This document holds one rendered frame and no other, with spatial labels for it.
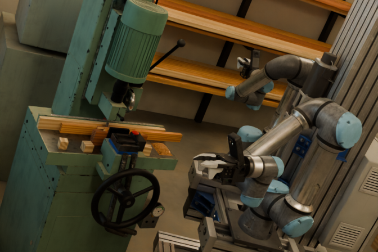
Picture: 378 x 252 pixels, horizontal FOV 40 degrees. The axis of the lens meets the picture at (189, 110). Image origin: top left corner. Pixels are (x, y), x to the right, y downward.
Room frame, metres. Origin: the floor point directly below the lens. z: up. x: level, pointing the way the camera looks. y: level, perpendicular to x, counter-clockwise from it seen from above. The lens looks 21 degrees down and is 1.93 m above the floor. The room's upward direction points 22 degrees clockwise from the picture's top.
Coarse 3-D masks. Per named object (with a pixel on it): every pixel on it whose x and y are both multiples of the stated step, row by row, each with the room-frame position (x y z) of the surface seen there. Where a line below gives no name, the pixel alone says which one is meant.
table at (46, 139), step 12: (36, 132) 1.89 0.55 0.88; (48, 132) 1.89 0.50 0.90; (36, 144) 1.86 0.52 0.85; (48, 144) 1.80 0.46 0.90; (72, 144) 1.88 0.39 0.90; (48, 156) 1.75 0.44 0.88; (60, 156) 1.78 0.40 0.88; (72, 156) 1.81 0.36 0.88; (84, 156) 1.84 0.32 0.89; (96, 156) 1.87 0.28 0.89; (156, 156) 2.05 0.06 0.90; (168, 156) 2.10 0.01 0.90; (96, 168) 1.86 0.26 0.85; (144, 168) 2.02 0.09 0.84; (156, 168) 2.05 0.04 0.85; (168, 168) 2.09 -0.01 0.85; (132, 180) 1.88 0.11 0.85
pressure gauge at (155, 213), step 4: (156, 204) 2.04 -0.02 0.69; (160, 204) 2.05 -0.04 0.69; (156, 208) 2.03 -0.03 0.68; (160, 208) 2.04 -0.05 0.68; (164, 208) 2.05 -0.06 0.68; (152, 212) 2.01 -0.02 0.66; (156, 212) 2.03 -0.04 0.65; (160, 212) 2.04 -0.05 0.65; (152, 216) 2.05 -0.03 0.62; (156, 216) 2.03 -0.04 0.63
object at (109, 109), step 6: (102, 96) 2.09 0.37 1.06; (108, 96) 2.08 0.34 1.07; (102, 102) 2.07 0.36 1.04; (108, 102) 2.03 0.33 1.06; (114, 102) 2.04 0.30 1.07; (102, 108) 2.06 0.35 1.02; (108, 108) 2.02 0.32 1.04; (114, 108) 2.01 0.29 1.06; (120, 108) 2.02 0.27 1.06; (126, 108) 2.04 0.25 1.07; (108, 114) 2.01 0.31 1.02; (114, 114) 2.01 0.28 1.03; (120, 114) 2.03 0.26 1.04; (114, 120) 2.02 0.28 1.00
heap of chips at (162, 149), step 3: (153, 144) 2.15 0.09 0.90; (156, 144) 2.14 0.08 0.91; (159, 144) 2.15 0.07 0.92; (162, 144) 2.16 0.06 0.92; (156, 147) 2.12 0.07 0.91; (159, 147) 2.12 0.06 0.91; (162, 147) 2.12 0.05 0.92; (165, 147) 2.14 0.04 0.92; (156, 150) 2.11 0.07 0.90; (159, 150) 2.10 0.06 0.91; (162, 150) 2.11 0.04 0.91; (165, 150) 2.12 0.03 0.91; (168, 150) 2.13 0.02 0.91; (159, 153) 2.09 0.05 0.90; (162, 153) 2.09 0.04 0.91; (165, 153) 2.10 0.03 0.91; (168, 153) 2.11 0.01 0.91
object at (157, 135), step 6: (60, 126) 1.94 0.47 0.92; (66, 126) 1.94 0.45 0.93; (72, 126) 1.95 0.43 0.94; (78, 126) 1.97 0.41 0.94; (84, 126) 1.99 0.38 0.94; (90, 126) 2.01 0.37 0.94; (96, 126) 2.03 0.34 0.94; (60, 132) 1.93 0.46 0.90; (66, 132) 1.94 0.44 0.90; (72, 132) 1.96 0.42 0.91; (78, 132) 1.97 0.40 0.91; (84, 132) 1.99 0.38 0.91; (90, 132) 2.01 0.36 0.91; (144, 132) 2.16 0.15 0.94; (150, 132) 2.18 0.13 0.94; (156, 132) 2.21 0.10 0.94; (162, 132) 2.23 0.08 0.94; (168, 132) 2.26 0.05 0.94; (150, 138) 2.19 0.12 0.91; (156, 138) 2.21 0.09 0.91; (162, 138) 2.23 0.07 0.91; (168, 138) 2.25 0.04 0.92; (174, 138) 2.27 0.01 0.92; (180, 138) 2.28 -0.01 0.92
